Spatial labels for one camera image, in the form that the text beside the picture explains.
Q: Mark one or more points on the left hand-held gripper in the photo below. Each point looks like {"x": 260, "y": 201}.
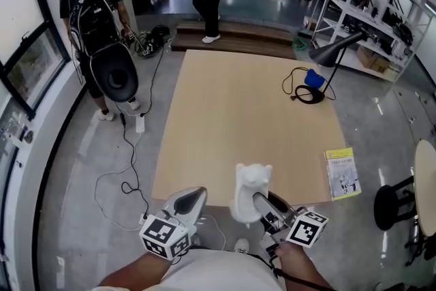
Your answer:
{"x": 163, "y": 235}

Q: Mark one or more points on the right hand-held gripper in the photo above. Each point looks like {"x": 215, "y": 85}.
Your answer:
{"x": 304, "y": 230}

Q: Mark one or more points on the black framed window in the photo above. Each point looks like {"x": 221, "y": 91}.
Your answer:
{"x": 20, "y": 27}

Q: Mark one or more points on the yellow paperback book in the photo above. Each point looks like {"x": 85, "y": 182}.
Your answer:
{"x": 342, "y": 173}

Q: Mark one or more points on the black desk lamp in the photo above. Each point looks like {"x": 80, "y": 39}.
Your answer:
{"x": 328, "y": 52}

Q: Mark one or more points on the black round stool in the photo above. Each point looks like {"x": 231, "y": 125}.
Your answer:
{"x": 388, "y": 204}

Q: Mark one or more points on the person's left forearm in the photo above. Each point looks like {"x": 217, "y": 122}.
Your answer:
{"x": 136, "y": 271}

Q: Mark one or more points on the dark wooden step platform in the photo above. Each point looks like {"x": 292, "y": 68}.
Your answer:
{"x": 235, "y": 39}

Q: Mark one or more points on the person's white shoe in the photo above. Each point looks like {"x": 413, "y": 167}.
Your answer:
{"x": 242, "y": 246}

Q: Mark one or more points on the blue pouch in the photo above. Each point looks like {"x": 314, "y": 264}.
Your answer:
{"x": 314, "y": 78}

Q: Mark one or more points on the round beige table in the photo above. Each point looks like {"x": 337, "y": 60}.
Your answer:
{"x": 427, "y": 187}

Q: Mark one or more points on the white metal shelf rack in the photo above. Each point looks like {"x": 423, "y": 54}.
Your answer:
{"x": 368, "y": 10}

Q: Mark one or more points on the green basket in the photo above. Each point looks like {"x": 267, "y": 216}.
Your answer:
{"x": 300, "y": 44}

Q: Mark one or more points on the person's white shirt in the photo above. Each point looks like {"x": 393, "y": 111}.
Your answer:
{"x": 218, "y": 272}

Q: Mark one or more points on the person's right forearm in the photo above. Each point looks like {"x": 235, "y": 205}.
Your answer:
{"x": 299, "y": 265}

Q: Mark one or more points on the cardboard boxes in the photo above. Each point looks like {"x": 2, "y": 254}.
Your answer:
{"x": 371, "y": 59}

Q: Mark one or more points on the white power strip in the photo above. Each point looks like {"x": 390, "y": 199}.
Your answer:
{"x": 140, "y": 124}

